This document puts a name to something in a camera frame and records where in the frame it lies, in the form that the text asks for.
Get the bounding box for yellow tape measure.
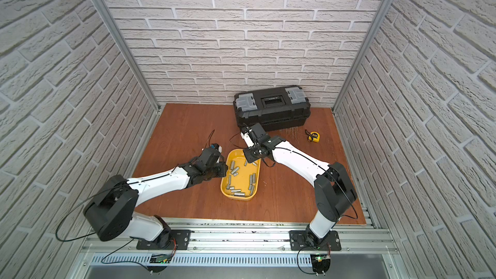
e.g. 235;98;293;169
305;130;320;143

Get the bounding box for right green circuit board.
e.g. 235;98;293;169
311;254;331;275

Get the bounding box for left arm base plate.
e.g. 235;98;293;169
136;229;192;251

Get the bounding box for left green circuit board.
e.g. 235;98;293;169
149;254;173;264

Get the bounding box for silver sockets in tray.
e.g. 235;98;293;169
225;158;260;198

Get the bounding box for green circuit board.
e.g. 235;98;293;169
311;254;331;275
149;254;173;264

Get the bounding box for aluminium rail frame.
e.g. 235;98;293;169
68;218;407;278

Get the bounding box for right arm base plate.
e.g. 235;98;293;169
289;230;342;251

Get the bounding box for black plastic toolbox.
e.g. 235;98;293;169
233;85;311;132

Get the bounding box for yellow plastic tray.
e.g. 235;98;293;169
220;148;262;202

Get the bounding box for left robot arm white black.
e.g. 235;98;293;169
83;143;227;249

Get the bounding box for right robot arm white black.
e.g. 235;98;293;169
240;123;357;248

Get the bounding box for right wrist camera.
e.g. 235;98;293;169
241;133;253;147

